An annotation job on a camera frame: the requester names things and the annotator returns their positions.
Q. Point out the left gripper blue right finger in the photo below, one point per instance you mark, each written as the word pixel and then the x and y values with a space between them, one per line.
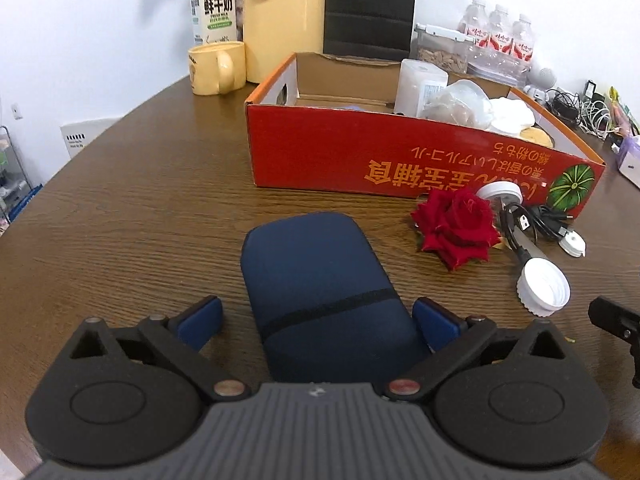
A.
pixel 438 326

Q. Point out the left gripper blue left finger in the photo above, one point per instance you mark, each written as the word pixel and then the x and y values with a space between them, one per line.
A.
pixel 197 325

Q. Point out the large white jar lid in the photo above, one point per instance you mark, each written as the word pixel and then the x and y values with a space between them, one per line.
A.
pixel 542 287

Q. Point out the red rose flower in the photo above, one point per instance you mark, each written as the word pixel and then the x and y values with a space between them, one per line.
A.
pixel 458 226

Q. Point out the navy blue zip case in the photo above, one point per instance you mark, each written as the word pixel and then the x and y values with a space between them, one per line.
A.
pixel 324 307

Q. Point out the yellow white plush toy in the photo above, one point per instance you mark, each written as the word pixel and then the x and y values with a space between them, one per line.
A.
pixel 537 136

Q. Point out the white cloth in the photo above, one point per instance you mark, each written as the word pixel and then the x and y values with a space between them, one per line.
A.
pixel 509 116

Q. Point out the iridescent plastic bag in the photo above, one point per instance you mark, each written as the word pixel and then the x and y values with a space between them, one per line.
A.
pixel 462 103

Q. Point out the translucent plastic container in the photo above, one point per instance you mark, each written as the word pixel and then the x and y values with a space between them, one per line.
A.
pixel 418 82

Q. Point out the white heart shaped lid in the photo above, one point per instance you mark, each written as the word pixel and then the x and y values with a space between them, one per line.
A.
pixel 573 244

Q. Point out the white lidded small jar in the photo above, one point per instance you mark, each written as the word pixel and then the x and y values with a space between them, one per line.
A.
pixel 500 194

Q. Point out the purple tissue pack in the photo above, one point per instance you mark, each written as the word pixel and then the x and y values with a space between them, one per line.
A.
pixel 628 159

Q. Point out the colourful snack packet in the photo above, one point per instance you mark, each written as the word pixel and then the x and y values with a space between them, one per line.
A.
pixel 624 121

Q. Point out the white box beside table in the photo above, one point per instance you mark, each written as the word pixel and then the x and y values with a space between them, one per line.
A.
pixel 77 135

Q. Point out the storage rack with items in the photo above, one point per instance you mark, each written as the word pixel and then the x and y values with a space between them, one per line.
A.
pixel 15 189

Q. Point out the red cardboard box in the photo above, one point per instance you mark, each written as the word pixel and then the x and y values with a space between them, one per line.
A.
pixel 320 122

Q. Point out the white robot toy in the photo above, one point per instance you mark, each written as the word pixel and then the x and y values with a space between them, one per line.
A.
pixel 538 82

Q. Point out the yellow mug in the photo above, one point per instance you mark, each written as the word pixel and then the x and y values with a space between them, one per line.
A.
pixel 217 68

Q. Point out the water bottle right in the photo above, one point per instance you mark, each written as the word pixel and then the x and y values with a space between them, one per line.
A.
pixel 522 41

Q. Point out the clear snack container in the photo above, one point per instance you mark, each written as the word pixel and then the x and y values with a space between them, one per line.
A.
pixel 443 47

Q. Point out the water bottle middle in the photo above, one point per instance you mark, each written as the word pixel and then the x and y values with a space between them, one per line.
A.
pixel 500 39

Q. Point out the white milk carton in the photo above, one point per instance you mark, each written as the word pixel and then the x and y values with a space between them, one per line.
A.
pixel 213 21

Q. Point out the black paper bag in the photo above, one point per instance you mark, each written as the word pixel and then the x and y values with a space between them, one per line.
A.
pixel 379 29

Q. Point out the yellow thermos jug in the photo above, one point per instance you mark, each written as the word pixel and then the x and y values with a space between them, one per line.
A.
pixel 275 29

